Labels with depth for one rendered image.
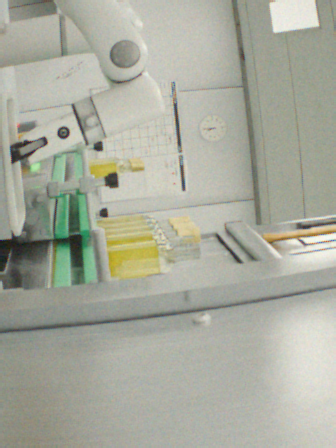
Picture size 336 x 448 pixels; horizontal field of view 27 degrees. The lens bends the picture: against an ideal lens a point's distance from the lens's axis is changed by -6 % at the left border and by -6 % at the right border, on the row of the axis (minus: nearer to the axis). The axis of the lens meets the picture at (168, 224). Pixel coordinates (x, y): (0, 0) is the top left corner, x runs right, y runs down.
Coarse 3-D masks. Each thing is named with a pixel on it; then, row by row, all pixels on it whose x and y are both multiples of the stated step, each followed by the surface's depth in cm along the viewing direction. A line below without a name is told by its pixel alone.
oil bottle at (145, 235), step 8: (128, 232) 138; (136, 232) 138; (144, 232) 137; (152, 232) 137; (160, 232) 137; (112, 240) 134; (120, 240) 134; (128, 240) 134; (136, 240) 134; (144, 240) 134; (168, 240) 136
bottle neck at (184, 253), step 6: (180, 246) 132; (186, 246) 132; (192, 246) 132; (198, 246) 132; (174, 252) 131; (180, 252) 131; (186, 252) 131; (192, 252) 131; (198, 252) 131; (174, 258) 131; (180, 258) 131; (186, 258) 131; (192, 258) 131; (198, 258) 132
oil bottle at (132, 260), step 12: (156, 240) 132; (108, 252) 128; (120, 252) 128; (132, 252) 128; (144, 252) 128; (156, 252) 129; (168, 252) 129; (108, 264) 128; (120, 264) 128; (132, 264) 128; (144, 264) 129; (156, 264) 129; (168, 264) 130; (120, 276) 129; (132, 276) 129; (144, 276) 129
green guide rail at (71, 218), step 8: (64, 200) 161; (72, 200) 162; (80, 200) 159; (64, 208) 152; (72, 208) 153; (80, 208) 150; (64, 216) 143; (72, 216) 144; (80, 216) 142; (56, 224) 137; (64, 224) 136; (72, 224) 137; (80, 224) 135; (96, 224) 133; (56, 232) 130; (64, 232) 129; (72, 232) 130; (80, 232) 130; (88, 232) 130
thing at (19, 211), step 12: (12, 96) 113; (0, 108) 101; (12, 108) 116; (0, 120) 101; (12, 120) 116; (0, 132) 102; (12, 132) 117; (12, 144) 117; (12, 168) 118; (12, 180) 103; (12, 192) 103; (12, 204) 103; (12, 216) 104; (24, 216) 118; (12, 228) 105
